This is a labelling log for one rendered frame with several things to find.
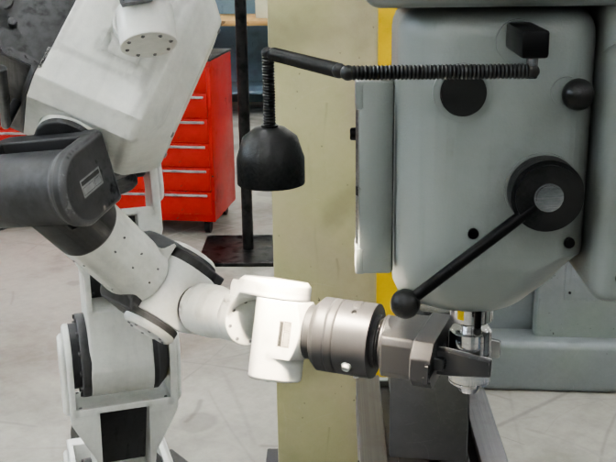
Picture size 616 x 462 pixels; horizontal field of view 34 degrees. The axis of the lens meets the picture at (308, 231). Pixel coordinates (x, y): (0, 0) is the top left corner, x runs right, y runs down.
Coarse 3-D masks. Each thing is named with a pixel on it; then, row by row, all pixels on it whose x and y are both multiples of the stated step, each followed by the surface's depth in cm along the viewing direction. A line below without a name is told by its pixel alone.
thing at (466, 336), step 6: (456, 324) 114; (486, 324) 114; (450, 330) 113; (456, 330) 112; (462, 330) 112; (486, 330) 112; (450, 336) 113; (456, 336) 112; (462, 336) 111; (468, 336) 111; (474, 336) 111; (480, 336) 111; (486, 336) 111; (462, 342) 111; (468, 342) 111; (474, 342) 111; (480, 342) 111
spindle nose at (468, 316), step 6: (450, 312) 112; (456, 312) 111; (468, 312) 110; (486, 312) 110; (492, 312) 112; (450, 318) 112; (456, 318) 111; (468, 318) 110; (486, 318) 111; (492, 318) 112; (462, 324) 111; (468, 324) 111
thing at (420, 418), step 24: (432, 312) 161; (408, 384) 153; (408, 408) 154; (432, 408) 153; (456, 408) 152; (408, 432) 155; (432, 432) 154; (456, 432) 154; (408, 456) 156; (432, 456) 155; (456, 456) 155
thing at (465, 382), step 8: (456, 344) 112; (464, 344) 111; (480, 344) 111; (488, 344) 112; (472, 352) 111; (480, 352) 112; (488, 352) 112; (448, 376) 115; (456, 384) 113; (464, 384) 113; (472, 384) 113; (480, 384) 113
